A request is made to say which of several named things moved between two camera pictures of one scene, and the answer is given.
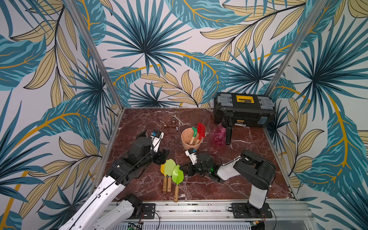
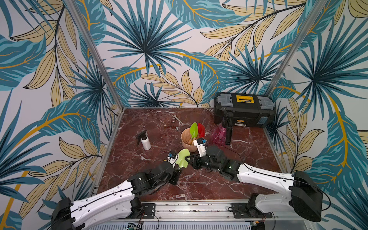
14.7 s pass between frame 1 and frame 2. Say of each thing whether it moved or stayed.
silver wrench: stayed
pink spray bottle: stayed
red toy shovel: stayed
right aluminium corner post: stayed
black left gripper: moved
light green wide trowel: moved
